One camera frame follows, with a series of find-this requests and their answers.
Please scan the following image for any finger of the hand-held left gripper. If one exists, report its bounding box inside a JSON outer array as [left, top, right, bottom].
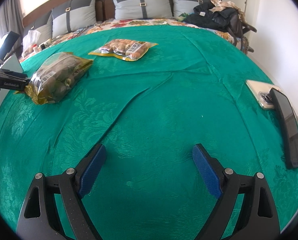
[[0, 70, 28, 79], [0, 78, 31, 91]]

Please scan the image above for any floral sofa cover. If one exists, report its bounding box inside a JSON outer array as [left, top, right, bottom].
[[18, 17, 253, 57]]

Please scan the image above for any brown nut snack bag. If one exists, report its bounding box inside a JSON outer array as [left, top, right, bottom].
[[25, 52, 94, 105]]

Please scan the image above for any peach ball snack bag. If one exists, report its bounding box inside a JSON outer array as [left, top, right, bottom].
[[88, 39, 159, 62]]

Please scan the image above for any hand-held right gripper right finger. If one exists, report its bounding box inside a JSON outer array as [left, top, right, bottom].
[[192, 144, 282, 240]]

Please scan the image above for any beige patterned scarf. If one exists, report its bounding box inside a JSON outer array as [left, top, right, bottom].
[[210, 0, 245, 15]]

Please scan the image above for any clear plastic bag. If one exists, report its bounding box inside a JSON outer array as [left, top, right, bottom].
[[22, 29, 41, 54]]

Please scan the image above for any black smartphone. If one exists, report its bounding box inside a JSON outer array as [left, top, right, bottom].
[[269, 87, 298, 169]]

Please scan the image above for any green patterned tablecloth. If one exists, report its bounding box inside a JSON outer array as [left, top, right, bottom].
[[0, 24, 298, 240]]

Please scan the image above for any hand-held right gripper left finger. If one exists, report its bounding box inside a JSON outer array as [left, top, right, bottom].
[[16, 144, 107, 240]]

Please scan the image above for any white smartphone clear case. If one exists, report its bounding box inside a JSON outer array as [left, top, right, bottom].
[[246, 79, 282, 111]]

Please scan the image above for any grey curtain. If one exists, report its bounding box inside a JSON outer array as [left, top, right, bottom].
[[0, 0, 23, 38]]

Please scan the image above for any grey two-tone cushion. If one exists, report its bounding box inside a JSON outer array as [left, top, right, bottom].
[[51, 0, 97, 39], [110, 0, 174, 21], [169, 0, 220, 18], [22, 12, 53, 41]]

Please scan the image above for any brown leather bag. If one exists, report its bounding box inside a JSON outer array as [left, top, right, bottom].
[[229, 12, 258, 53]]

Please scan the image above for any black jacket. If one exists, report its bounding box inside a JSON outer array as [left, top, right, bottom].
[[183, 3, 243, 33]]

